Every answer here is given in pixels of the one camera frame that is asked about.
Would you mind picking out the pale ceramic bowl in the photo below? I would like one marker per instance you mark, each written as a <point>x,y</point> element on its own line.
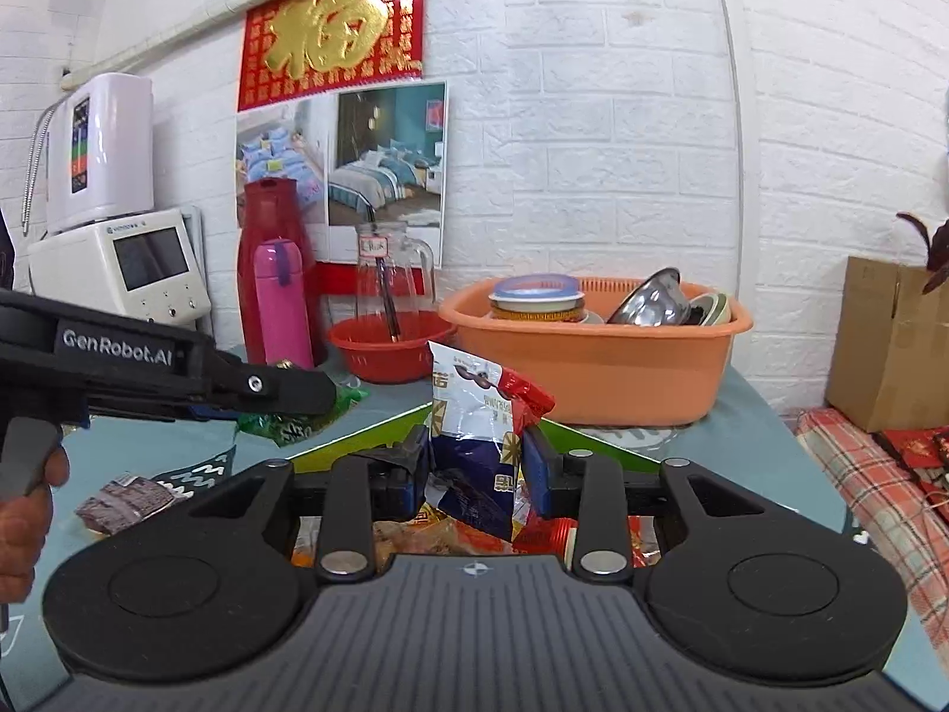
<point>712,311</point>

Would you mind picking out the red and gold wall poster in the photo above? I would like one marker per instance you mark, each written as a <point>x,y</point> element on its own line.
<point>333,30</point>

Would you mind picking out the blue plastic lid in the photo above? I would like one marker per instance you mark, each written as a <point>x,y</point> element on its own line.
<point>534,285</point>

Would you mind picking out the green snack packet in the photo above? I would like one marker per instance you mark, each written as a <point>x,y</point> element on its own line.
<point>296,432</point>

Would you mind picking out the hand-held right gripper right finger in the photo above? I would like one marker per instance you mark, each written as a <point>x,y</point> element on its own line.
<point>540,478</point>

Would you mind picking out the large brown cardboard box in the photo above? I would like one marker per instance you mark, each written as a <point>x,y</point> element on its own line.
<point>890,341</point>

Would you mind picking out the red snack packet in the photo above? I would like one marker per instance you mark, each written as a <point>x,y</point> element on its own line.
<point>552,541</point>

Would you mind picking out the red thermos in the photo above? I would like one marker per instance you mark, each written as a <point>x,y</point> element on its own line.
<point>267,215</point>

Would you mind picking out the white appliance with screen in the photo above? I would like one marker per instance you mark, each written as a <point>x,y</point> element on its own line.
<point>81,259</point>

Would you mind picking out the white water purifier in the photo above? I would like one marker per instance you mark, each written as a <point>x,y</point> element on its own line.
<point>104,156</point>

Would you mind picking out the white and blue snack packet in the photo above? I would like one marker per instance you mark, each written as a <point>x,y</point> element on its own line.
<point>474,460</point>

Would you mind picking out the steel bowl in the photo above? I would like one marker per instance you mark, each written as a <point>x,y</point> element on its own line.
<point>649,300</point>

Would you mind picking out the person's left hand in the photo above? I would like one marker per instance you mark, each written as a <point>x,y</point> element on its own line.
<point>26,541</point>

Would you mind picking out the dark stirring stick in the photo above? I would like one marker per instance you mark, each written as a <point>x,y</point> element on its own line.
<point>389,304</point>

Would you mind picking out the green cardboard box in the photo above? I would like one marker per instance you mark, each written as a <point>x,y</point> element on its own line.
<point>608,452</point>

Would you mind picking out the glass pitcher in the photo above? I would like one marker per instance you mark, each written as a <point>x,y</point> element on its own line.
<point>400,274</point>

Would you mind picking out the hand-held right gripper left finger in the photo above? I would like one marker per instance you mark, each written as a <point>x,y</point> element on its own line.
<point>404,478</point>

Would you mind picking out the gold patterned bowl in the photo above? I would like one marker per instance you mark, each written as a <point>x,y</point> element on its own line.
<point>537,310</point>

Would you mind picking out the red envelopes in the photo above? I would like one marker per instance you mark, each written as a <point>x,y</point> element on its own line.
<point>916,449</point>

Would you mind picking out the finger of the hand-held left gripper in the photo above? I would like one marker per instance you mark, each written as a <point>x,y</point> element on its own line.
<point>215,413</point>
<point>289,391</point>

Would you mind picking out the purple leaf plant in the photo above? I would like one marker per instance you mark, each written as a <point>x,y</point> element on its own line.
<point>938,245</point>

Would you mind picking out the orange plastic basin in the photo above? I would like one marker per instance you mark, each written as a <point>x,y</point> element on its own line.
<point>608,378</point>

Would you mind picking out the small brown snack packet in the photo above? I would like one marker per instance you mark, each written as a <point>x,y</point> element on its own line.
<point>122,504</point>

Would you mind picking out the red plaid cloth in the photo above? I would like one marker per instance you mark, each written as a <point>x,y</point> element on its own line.
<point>867,482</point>

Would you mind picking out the white wall pipe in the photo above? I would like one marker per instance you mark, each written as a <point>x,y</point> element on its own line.
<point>148,37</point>

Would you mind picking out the bedding wall poster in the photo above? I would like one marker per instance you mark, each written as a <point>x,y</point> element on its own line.
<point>385,163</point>

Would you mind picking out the pink thermos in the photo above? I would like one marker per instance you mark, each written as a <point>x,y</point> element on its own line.
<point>285,311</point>

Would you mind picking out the red plastic basket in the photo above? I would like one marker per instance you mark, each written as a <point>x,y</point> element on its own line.
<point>378,360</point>

